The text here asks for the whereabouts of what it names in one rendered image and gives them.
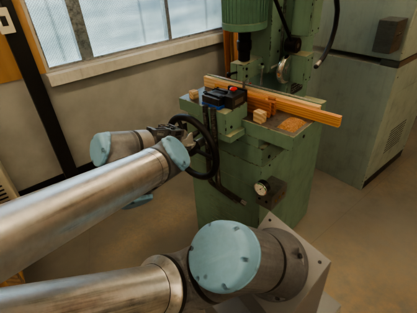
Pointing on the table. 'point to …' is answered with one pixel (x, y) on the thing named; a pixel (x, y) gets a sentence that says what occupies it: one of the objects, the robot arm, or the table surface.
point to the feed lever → (295, 43)
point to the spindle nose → (244, 46)
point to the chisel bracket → (246, 68)
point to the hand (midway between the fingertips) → (192, 145)
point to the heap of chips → (291, 124)
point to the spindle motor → (244, 15)
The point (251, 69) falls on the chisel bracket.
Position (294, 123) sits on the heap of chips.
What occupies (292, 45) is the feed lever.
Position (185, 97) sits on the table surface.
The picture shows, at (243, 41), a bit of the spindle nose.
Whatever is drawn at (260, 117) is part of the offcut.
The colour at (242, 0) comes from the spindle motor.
